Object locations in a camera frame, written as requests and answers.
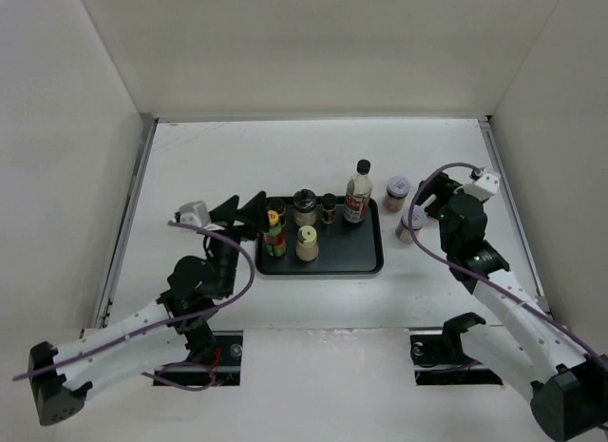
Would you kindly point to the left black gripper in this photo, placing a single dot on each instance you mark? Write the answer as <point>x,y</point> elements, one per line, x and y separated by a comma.
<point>253,216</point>

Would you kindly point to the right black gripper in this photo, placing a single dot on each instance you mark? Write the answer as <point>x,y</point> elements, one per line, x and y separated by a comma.
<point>443,186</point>

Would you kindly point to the red chili sauce bottle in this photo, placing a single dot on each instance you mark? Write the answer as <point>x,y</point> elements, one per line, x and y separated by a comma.
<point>274,238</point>

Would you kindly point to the white-lidded chili jar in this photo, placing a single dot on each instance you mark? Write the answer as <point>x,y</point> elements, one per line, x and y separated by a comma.
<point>411,224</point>

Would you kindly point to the wide black-capped seasoning jar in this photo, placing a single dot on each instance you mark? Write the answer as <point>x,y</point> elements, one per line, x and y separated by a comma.
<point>304,203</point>

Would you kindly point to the white-lidded spice jar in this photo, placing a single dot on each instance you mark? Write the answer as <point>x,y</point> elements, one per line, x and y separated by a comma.
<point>397,190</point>

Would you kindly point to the small yellow-lidded jar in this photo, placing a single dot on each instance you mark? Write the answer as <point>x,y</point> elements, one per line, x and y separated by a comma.
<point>307,248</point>

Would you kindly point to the black-capped pepper jar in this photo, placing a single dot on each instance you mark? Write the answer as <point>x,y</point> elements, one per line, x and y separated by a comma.
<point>328,205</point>

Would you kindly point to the tall clear vinegar bottle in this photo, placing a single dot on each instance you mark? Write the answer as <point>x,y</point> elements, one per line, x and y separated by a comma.
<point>358,193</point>

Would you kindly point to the clear salt grinder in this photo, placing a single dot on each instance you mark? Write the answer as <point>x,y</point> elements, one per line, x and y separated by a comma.
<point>429,201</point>

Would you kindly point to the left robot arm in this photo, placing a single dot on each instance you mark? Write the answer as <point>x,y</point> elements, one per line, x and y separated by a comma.
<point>170,330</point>

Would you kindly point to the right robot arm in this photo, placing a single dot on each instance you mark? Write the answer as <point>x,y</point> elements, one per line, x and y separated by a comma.
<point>561,378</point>

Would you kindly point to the small black-capped spice jar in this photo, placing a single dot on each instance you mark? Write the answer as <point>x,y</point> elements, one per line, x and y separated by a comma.
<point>278,205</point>

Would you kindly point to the black plastic tray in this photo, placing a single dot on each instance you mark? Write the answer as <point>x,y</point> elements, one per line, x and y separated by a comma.
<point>344,248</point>

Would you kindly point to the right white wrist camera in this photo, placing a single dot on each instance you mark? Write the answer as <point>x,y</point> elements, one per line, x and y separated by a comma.
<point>484,185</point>

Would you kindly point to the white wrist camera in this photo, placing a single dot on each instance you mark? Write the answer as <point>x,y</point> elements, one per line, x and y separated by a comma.
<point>193,213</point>
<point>484,185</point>

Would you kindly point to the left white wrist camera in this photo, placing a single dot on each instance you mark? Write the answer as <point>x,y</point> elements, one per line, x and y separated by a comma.
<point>193,213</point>

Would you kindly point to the aluminium table edge rail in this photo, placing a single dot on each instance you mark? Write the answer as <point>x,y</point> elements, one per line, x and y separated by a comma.
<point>107,290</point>

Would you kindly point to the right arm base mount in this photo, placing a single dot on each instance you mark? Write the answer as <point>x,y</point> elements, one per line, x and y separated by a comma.
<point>439,358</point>

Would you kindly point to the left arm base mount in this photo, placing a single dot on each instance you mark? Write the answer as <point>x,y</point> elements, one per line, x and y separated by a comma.
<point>217,365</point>

